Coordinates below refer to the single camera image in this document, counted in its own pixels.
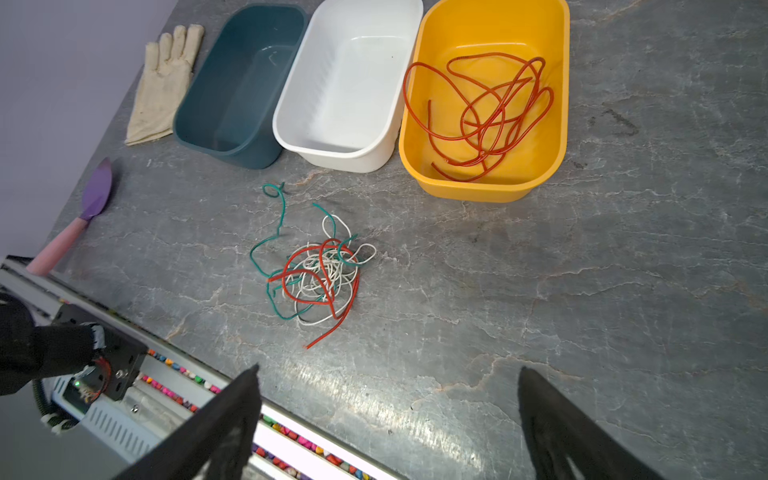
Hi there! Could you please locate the red cable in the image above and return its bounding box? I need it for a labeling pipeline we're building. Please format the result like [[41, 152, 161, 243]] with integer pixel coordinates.
[[267, 238, 362, 350], [402, 52, 556, 184]]

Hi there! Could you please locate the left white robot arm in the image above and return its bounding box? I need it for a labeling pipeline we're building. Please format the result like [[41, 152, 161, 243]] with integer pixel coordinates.
[[1, 292, 148, 433]]

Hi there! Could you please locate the cream fabric glove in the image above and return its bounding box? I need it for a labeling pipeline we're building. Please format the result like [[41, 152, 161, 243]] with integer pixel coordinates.
[[124, 24, 205, 146]]

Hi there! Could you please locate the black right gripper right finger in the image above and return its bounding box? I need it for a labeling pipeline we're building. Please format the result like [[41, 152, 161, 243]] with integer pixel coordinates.
[[518, 367, 661, 479]]

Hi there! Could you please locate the yellow plastic bin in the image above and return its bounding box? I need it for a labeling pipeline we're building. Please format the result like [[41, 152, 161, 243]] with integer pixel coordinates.
[[399, 0, 570, 202]]

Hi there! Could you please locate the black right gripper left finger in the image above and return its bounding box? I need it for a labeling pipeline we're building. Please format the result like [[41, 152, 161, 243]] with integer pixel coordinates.
[[116, 365, 262, 479]]

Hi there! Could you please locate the purple pink spatula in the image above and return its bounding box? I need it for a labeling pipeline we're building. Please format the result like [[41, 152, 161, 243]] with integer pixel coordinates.
[[26, 158, 113, 276]]

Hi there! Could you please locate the green cable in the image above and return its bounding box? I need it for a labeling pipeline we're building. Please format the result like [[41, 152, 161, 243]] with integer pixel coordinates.
[[249, 182, 361, 322]]

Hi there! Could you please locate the white plastic bin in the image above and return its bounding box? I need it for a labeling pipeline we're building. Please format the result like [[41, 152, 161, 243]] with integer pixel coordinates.
[[272, 0, 424, 173]]

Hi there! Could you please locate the teal plastic bin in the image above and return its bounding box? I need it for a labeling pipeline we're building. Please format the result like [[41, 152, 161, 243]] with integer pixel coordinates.
[[173, 4, 308, 170]]

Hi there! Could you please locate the colourful bead strip rail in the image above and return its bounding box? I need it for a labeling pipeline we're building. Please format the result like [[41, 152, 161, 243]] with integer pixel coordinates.
[[1, 259, 395, 479]]

